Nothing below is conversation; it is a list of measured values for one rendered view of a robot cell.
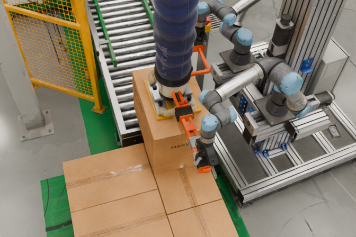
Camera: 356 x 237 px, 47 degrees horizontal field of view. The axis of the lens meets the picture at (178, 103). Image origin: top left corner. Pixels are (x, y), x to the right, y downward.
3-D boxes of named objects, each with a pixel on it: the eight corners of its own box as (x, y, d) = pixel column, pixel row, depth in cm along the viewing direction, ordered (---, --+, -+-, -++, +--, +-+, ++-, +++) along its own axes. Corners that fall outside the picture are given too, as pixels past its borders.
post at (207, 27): (192, 101, 403) (200, 21, 326) (198, 100, 404) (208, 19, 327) (194, 106, 399) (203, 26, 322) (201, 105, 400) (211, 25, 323)
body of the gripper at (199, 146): (207, 142, 217) (210, 128, 208) (213, 155, 212) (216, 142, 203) (194, 145, 216) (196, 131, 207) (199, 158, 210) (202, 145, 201)
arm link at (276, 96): (280, 88, 264) (285, 73, 253) (295, 101, 257) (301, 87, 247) (266, 95, 259) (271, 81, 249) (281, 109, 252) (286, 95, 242)
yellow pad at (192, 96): (171, 76, 276) (171, 71, 272) (185, 74, 278) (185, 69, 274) (186, 115, 255) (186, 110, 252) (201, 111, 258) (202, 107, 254)
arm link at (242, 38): (241, 56, 282) (245, 41, 271) (228, 45, 288) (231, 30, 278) (254, 49, 286) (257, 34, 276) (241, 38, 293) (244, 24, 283)
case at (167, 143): (133, 107, 309) (131, 70, 278) (184, 97, 317) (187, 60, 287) (153, 174, 272) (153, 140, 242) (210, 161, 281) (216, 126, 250)
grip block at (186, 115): (174, 112, 243) (174, 106, 239) (189, 109, 245) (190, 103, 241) (178, 123, 238) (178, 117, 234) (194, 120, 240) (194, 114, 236)
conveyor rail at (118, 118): (74, -19, 456) (72, -35, 442) (79, -20, 457) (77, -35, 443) (122, 146, 318) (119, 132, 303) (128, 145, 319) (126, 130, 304)
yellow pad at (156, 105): (143, 82, 272) (143, 76, 268) (158, 79, 274) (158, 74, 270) (156, 121, 251) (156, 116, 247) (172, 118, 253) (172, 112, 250)
